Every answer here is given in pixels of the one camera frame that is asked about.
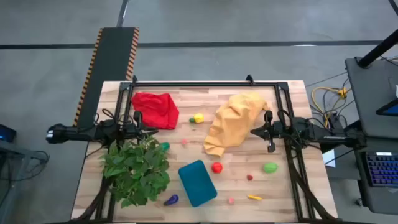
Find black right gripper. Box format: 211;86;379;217
250;121;284;140

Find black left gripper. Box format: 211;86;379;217
123;126;159;140

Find green toy lime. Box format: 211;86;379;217
262;162;279;174

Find teal plastic tupperware container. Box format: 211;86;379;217
178;159;218;208

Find red crumpled cloth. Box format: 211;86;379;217
131;92;180;131

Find yellow crumpled cloth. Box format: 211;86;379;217
203;91;271;157

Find potted green leafy plant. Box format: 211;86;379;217
99;135;171;208

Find purple toy eggplant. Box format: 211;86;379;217
164;194;180;207

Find white paper sheet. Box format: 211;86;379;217
322;149;336;168

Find black rig pole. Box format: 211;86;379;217
320;141;355;154
357;29;398;68

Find black power strip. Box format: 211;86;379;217
330;113;343;131

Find black hazard-striped floor mat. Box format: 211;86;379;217
73;27;140;128

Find grey desk surface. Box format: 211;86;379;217
345;57;398;139
353;136;398;215

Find backlit black keyboard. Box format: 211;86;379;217
365;151;398;187

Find blue lit laptop screen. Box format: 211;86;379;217
375;98;398;117

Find grey metal stand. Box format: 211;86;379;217
0;139;50;224

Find black device with blue light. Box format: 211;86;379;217
0;124;17;143

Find black aluminium table frame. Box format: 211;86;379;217
72;74;339;224

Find yellow floor cable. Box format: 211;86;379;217
312;86;349;128

